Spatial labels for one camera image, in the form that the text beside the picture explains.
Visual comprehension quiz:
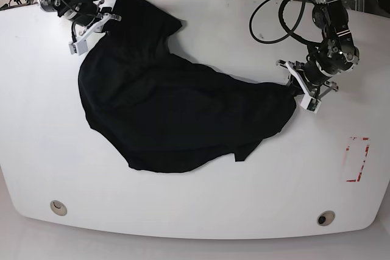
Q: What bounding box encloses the left table grommet hole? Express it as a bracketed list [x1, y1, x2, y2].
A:
[50, 200, 68, 216]

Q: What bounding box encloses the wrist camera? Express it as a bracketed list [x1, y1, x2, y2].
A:
[69, 40, 88, 55]
[300, 95, 321, 113]

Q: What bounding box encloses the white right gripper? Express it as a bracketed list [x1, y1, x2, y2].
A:
[77, 7, 122, 42]

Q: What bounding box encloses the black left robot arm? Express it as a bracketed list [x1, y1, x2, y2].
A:
[270, 0, 360, 112]

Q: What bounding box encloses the black T-shirt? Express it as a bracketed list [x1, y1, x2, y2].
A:
[78, 0, 296, 173]

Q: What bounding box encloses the right table grommet hole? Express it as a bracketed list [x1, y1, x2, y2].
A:
[317, 211, 335, 227]

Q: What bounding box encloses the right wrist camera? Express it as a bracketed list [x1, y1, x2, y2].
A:
[69, 40, 88, 55]

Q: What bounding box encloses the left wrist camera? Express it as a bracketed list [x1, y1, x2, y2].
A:
[300, 95, 321, 113]

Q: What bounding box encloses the red tape rectangle marking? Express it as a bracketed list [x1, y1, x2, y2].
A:
[342, 137, 370, 183]

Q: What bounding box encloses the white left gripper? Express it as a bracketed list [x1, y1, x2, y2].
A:
[276, 60, 338, 105]

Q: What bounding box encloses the table grommet hole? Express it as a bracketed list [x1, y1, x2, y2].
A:
[317, 211, 335, 227]
[50, 200, 68, 216]

